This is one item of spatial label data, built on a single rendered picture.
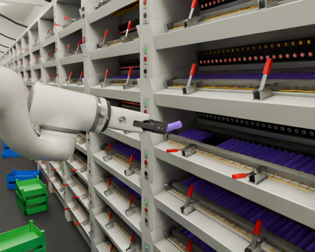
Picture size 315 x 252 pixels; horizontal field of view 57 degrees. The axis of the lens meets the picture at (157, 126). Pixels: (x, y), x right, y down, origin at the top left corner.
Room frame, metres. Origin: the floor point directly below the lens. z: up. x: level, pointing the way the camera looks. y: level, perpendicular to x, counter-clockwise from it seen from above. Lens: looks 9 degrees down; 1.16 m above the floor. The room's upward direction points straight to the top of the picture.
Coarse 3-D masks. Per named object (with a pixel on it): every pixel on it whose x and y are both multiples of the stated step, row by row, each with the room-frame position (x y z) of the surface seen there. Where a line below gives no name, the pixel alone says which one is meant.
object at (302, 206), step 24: (168, 144) 1.00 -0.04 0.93; (312, 144) 0.70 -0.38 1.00; (192, 168) 0.83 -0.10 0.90; (216, 168) 0.75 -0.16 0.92; (240, 168) 0.72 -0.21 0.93; (240, 192) 0.67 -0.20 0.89; (264, 192) 0.60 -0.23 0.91; (288, 192) 0.57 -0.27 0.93; (312, 192) 0.56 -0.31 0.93; (288, 216) 0.56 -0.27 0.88; (312, 216) 0.51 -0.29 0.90
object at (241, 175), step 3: (255, 171) 0.64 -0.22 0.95; (234, 174) 0.61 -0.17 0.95; (237, 174) 0.61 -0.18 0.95; (240, 174) 0.61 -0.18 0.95; (243, 174) 0.62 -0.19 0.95; (246, 174) 0.62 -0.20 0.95; (249, 174) 0.63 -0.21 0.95; (252, 174) 0.63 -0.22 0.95; (231, 177) 0.61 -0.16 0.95; (234, 177) 0.60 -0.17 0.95; (237, 177) 0.61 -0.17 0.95; (240, 177) 0.61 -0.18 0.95; (243, 177) 0.62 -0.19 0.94
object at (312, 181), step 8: (168, 136) 1.02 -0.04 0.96; (176, 136) 0.99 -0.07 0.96; (184, 144) 0.93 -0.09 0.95; (200, 144) 0.87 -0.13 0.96; (208, 144) 0.86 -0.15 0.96; (208, 152) 0.84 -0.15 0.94; (216, 152) 0.80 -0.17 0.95; (224, 152) 0.78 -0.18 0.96; (232, 152) 0.76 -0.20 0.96; (232, 160) 0.75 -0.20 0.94; (240, 160) 0.73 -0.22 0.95; (248, 160) 0.70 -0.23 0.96; (256, 160) 0.69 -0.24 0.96; (272, 168) 0.64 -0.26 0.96; (280, 168) 0.63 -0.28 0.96; (288, 168) 0.62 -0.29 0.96; (272, 176) 0.63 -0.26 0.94; (280, 176) 0.63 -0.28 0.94; (288, 176) 0.61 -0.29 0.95; (296, 176) 0.59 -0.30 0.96; (304, 176) 0.58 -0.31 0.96; (312, 176) 0.57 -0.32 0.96; (304, 184) 0.58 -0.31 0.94; (312, 184) 0.56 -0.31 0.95
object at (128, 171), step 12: (96, 144) 1.63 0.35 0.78; (108, 144) 1.49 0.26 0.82; (120, 144) 1.61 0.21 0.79; (96, 156) 1.56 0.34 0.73; (108, 156) 1.47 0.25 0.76; (120, 156) 1.44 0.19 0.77; (132, 156) 1.25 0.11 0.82; (108, 168) 1.42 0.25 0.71; (120, 168) 1.33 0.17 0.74; (132, 168) 1.25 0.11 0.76; (132, 180) 1.18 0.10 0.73
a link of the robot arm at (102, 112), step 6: (96, 96) 0.66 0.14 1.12; (102, 102) 0.65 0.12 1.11; (102, 108) 0.64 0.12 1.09; (96, 114) 0.63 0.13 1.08; (102, 114) 0.63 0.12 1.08; (96, 120) 0.63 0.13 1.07; (102, 120) 0.64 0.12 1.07; (96, 126) 0.64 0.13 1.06; (102, 126) 0.64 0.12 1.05; (96, 132) 0.66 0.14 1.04
